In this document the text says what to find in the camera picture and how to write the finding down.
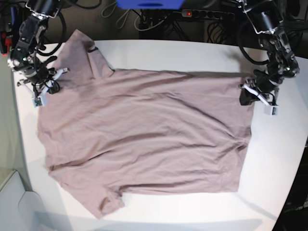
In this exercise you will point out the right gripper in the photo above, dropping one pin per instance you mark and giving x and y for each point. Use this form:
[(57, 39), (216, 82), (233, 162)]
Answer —
[(41, 86)]

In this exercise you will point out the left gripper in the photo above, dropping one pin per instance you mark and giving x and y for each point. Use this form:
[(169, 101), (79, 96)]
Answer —
[(258, 89)]

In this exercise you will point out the mauve t-shirt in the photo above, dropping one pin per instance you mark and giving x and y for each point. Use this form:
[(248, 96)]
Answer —
[(108, 131)]

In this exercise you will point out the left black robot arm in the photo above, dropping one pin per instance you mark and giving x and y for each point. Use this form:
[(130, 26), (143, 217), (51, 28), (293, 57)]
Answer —
[(266, 20)]

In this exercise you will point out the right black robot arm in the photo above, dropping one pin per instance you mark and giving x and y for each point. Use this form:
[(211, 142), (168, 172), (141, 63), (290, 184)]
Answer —
[(27, 57)]

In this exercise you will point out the grey power strip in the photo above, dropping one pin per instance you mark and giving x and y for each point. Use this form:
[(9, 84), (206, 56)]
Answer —
[(206, 15)]

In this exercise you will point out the blue box at top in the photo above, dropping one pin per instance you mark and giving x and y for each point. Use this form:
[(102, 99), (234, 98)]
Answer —
[(150, 4)]

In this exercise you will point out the white side table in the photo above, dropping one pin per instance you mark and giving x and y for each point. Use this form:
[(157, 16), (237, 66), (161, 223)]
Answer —
[(18, 207)]

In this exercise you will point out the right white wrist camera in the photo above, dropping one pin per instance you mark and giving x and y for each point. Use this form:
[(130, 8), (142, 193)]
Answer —
[(41, 100)]

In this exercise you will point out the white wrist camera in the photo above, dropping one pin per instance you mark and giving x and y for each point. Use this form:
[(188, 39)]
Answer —
[(271, 110), (41, 100)]

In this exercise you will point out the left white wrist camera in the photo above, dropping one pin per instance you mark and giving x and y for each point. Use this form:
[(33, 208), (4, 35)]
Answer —
[(271, 110)]

